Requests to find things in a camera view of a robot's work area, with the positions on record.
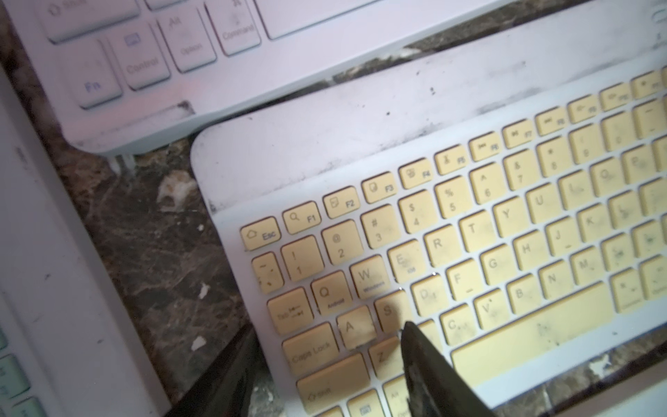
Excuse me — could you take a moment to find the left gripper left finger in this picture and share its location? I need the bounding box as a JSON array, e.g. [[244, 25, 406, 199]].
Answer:
[[166, 323, 261, 417]]

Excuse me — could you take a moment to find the yellow keyboard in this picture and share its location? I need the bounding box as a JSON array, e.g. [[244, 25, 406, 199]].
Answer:
[[191, 1, 666, 416]]

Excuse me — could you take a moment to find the green keyboard upright left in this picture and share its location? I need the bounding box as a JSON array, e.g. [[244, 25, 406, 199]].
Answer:
[[1, 76, 170, 416]]

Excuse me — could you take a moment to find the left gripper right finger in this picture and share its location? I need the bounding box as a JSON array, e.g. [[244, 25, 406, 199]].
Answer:
[[401, 321, 494, 417]]

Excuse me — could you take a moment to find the white keyboard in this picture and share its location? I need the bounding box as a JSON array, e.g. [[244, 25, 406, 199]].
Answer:
[[4, 0, 522, 156]]

